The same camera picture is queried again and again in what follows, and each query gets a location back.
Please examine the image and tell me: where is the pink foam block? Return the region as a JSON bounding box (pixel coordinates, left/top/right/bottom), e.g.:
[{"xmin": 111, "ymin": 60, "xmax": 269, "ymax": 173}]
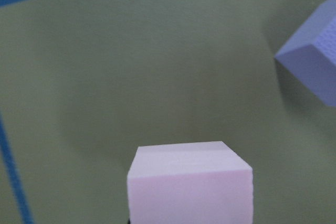
[{"xmin": 127, "ymin": 141, "xmax": 254, "ymax": 223}]

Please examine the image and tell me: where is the purple foam block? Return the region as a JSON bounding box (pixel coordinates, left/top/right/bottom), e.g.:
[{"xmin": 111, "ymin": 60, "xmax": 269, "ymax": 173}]
[{"xmin": 275, "ymin": 0, "xmax": 335, "ymax": 106}]

